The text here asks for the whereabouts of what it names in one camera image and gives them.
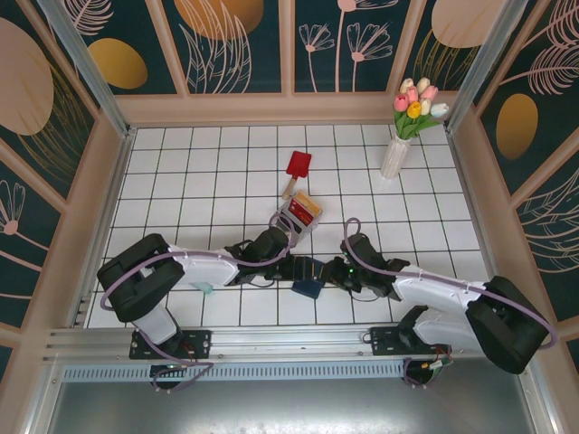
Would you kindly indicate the blue fabric card holder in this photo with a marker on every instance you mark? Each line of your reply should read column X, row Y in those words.
column 307, row 290

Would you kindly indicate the clear acrylic card box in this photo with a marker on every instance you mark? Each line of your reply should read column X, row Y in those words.
column 314, row 226

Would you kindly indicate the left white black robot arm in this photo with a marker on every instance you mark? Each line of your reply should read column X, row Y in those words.
column 203, row 271

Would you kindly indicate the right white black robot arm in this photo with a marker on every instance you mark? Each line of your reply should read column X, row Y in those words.
column 434, row 289

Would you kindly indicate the teal plastic toy rake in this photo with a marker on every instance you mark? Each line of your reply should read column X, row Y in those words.
column 203, row 288

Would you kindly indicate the red toy shovel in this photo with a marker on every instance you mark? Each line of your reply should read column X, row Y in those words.
column 299, row 163

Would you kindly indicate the white ribbed vase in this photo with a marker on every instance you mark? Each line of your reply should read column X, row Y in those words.
column 392, row 158

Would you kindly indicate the grey metal sheet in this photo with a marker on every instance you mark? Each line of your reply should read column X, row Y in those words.
column 289, row 407

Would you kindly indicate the artificial tulip bouquet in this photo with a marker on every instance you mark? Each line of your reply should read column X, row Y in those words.
column 414, row 108

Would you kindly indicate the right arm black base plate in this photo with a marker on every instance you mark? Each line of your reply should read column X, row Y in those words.
column 384, row 339

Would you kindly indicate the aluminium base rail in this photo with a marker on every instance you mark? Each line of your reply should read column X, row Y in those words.
column 289, row 336

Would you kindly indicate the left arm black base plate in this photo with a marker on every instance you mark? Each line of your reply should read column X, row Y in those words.
column 199, row 339

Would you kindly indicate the aluminium side rail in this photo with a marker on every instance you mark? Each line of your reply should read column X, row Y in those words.
column 114, row 181
column 471, row 203

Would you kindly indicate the aluminium corner post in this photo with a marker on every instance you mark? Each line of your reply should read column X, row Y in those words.
column 483, row 68
column 90, row 68

